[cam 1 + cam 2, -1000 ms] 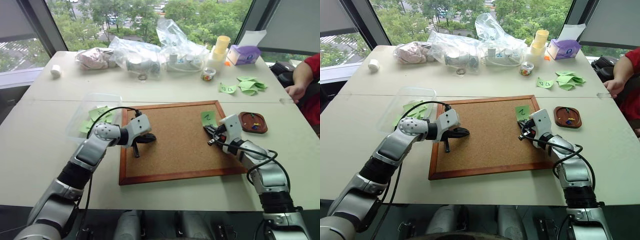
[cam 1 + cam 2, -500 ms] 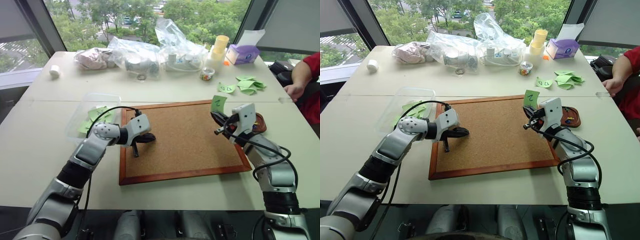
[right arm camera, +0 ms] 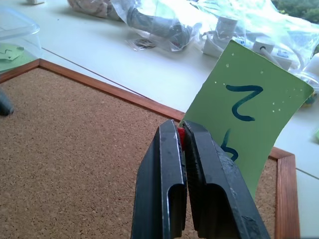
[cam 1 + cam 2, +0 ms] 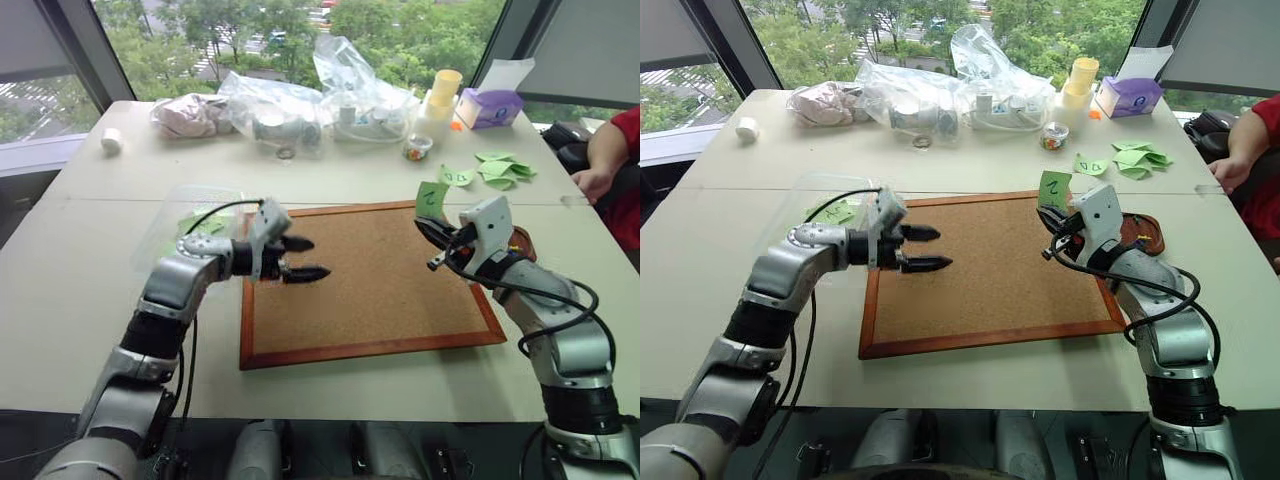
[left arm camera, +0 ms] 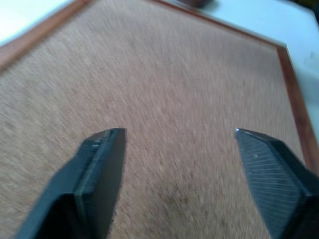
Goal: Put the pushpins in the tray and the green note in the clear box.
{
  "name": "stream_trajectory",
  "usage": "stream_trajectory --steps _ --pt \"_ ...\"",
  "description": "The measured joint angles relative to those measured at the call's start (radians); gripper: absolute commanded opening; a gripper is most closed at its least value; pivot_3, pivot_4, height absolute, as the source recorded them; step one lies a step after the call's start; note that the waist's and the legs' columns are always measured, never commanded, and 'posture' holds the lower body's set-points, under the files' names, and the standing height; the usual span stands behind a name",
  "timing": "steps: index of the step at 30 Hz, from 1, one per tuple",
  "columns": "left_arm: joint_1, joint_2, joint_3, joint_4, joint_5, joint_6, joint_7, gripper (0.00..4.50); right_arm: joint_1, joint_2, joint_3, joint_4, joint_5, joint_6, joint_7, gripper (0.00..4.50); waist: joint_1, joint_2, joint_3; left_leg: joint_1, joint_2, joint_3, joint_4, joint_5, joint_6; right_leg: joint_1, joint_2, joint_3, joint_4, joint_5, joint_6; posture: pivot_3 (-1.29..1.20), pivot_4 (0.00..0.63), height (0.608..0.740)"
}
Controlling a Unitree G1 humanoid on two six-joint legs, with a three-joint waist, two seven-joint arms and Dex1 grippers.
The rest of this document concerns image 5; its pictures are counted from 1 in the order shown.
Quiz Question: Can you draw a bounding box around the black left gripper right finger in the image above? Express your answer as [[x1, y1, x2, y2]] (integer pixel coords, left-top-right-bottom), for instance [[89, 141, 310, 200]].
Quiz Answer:
[[235, 128, 319, 239]]

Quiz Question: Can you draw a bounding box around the wood-framed cork board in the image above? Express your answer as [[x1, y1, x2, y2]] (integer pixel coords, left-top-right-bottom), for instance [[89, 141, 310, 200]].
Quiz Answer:
[[0, 0, 319, 239]]

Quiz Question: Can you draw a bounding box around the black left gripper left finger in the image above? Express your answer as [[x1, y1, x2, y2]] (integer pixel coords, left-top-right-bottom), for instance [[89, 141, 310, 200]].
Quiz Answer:
[[15, 127, 127, 239]]

